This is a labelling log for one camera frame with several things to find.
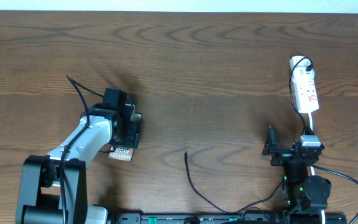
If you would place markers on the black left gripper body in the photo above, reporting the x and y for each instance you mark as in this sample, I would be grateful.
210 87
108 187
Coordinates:
127 137

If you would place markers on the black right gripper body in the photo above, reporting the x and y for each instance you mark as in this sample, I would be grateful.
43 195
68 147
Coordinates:
283 155

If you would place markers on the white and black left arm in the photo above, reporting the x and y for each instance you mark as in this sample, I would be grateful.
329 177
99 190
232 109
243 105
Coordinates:
53 187

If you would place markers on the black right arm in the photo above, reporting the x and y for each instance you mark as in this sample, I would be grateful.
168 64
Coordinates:
306 194

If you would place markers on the white USB charger adapter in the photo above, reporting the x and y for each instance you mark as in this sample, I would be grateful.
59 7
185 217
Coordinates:
301 68

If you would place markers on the white power strip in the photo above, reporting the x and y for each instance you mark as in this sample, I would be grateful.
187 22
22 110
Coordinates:
306 96

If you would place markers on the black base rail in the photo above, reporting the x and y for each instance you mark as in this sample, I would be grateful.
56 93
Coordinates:
136 218

